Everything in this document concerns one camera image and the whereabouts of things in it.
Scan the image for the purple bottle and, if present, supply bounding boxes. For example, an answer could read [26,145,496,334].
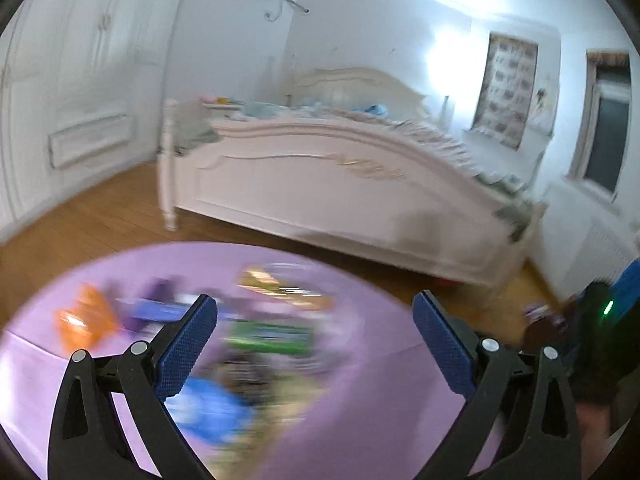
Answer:
[119,278,186,333]

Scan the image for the blue plastic wrapper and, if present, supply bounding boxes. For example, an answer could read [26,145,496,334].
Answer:
[164,377,255,448]

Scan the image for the orange snack wrapper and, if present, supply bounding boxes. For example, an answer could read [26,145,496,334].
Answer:
[54,284,119,356]

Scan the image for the blue towel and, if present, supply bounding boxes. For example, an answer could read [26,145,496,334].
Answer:
[605,260,640,325]

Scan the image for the white radiator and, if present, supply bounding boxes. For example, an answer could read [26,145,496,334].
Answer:
[558,218,637,298]

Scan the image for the beige snack bag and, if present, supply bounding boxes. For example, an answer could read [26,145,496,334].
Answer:
[215,352,324,465]

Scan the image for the green gum pack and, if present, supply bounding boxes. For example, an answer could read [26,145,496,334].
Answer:
[226,321,314,356]

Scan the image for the purple round tablecloth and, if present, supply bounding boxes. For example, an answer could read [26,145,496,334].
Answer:
[1,243,463,479]

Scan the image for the gold sachet wrapper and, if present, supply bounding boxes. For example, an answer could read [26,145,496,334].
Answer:
[238,266,333,311]

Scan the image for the dark window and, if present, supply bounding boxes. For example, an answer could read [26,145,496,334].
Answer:
[568,50,632,204]

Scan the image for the blue plush toy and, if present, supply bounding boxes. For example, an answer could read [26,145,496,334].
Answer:
[354,104,388,117]

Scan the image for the floral window blind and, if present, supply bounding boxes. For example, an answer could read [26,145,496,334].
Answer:
[472,32,538,150]

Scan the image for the white wardrobe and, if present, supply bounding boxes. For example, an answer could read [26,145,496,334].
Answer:
[1,0,181,238]

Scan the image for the white bed frame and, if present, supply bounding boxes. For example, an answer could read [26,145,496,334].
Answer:
[157,68,546,288]

